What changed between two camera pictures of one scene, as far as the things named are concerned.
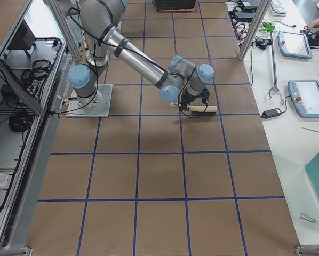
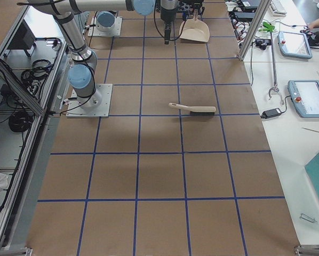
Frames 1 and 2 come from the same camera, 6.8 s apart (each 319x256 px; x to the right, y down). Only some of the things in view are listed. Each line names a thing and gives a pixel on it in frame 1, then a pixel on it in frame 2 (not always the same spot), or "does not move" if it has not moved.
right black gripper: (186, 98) → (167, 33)
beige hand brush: (198, 110) does not move
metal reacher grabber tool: (275, 89) does not move
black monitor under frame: (24, 38) does not move
